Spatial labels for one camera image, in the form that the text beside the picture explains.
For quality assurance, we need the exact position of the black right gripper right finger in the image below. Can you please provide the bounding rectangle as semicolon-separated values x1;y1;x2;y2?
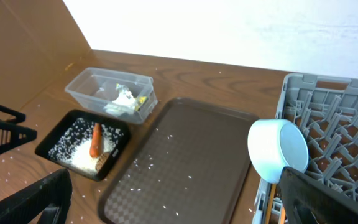
278;167;358;224

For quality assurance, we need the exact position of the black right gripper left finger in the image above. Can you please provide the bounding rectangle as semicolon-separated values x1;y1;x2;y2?
0;169;73;224

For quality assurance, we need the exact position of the wooden chopstick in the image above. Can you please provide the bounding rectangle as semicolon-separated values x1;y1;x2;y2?
278;207;286;224
264;184;277;224

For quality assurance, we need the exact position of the light blue rice bowl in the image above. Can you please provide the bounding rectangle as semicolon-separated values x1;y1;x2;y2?
247;119;309;184

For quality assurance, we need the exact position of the orange carrot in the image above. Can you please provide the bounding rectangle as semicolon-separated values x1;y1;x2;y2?
89;123;102;158

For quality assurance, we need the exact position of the brown shiitake mushroom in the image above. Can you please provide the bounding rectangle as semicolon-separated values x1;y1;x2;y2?
95;152;110;172

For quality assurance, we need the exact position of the white tissue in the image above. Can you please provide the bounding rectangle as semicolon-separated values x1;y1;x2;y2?
104;93;136;116

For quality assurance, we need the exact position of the aluminium foil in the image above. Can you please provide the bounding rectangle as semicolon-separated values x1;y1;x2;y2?
116;83;133;98

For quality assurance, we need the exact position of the yellow green snack wrapper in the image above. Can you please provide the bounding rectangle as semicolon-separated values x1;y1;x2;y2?
135;96;149;111

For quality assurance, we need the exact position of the pile of white rice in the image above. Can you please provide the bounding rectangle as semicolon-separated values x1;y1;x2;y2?
48;118;125;175

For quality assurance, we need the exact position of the black tray bin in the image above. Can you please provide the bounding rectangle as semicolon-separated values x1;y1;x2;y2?
35;110;131;182

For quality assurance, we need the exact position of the clear plastic bin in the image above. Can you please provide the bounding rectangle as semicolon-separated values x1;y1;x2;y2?
65;67;158;124

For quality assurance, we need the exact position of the brown serving tray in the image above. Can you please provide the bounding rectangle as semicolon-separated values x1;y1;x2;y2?
98;98;257;224

